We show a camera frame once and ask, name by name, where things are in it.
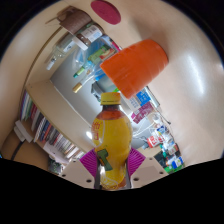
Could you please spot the flat round red coaster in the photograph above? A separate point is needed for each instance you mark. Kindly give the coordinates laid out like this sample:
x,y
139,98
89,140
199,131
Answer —
x,y
106,11

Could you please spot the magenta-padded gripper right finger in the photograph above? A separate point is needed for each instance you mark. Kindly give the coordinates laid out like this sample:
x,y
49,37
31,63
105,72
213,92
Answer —
x,y
138,163

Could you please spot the under-shelf light bar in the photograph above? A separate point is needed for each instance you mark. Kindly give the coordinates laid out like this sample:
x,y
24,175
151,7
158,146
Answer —
x,y
88,134

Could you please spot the red and white canister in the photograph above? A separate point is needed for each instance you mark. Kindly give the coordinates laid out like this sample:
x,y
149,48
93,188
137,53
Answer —
x,y
152,141

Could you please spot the glass bottle with green cap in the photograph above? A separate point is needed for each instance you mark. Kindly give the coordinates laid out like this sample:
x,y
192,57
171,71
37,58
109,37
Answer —
x,y
100,55

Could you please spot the brown jar with white lid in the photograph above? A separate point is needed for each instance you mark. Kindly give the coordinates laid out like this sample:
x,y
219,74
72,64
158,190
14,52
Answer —
x,y
88,36

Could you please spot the wooden shelf unit with books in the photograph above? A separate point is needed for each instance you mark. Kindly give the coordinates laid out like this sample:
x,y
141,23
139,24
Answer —
x,y
43,130

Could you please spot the yellow drink bottle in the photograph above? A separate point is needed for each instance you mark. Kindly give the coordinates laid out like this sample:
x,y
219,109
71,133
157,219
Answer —
x,y
111,143

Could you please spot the orange plastic cup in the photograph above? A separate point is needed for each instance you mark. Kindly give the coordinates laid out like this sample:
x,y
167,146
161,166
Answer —
x,y
135,66

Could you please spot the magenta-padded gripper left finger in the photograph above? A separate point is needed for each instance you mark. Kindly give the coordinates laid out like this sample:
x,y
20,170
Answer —
x,y
87,160

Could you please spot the grey shaker bottle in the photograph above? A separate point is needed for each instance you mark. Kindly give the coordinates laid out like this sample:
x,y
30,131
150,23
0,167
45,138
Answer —
x,y
98,88

